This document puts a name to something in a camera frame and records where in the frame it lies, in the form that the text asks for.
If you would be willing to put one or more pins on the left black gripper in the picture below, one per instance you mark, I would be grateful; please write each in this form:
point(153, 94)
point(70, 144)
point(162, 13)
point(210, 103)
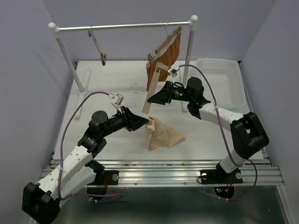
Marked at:
point(131, 121)

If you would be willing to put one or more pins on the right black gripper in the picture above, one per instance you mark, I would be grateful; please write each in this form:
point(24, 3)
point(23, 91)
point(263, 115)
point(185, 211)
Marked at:
point(165, 95)

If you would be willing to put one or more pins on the beige clip hanger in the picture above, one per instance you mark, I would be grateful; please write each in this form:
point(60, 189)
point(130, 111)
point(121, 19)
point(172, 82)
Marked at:
point(153, 86)
point(103, 56)

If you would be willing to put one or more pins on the beige underwear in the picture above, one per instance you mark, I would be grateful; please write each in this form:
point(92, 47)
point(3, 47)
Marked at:
point(160, 135)

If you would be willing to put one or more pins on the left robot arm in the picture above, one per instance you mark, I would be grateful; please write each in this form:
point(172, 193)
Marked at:
point(42, 201)

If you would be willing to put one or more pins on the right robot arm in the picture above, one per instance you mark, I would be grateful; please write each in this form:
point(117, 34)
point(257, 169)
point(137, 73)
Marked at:
point(248, 134)

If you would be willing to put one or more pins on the beige hanger with brown garment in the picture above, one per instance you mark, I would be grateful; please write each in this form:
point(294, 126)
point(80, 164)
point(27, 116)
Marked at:
point(163, 44)

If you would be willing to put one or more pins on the brown underwear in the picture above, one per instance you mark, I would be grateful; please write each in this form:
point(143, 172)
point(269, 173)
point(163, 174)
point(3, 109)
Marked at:
point(168, 58)

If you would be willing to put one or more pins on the empty beige clip hanger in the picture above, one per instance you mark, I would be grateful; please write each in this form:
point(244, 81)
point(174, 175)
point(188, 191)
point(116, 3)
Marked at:
point(103, 56)

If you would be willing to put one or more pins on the white and silver clothes rack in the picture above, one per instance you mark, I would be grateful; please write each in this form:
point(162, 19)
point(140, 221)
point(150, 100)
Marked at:
point(83, 84)

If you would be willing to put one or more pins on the white perforated plastic basket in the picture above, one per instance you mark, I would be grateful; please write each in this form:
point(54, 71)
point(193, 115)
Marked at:
point(225, 79)

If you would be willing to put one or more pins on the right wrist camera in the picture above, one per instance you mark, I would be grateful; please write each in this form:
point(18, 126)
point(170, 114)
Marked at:
point(173, 71)

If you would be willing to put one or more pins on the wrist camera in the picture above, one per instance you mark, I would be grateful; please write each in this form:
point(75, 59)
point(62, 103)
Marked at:
point(173, 71)
point(116, 101)

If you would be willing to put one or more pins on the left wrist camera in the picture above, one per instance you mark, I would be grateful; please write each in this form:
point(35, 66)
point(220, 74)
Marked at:
point(116, 101)

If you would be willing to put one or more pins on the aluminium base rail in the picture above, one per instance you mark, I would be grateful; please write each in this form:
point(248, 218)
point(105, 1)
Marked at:
point(184, 173)

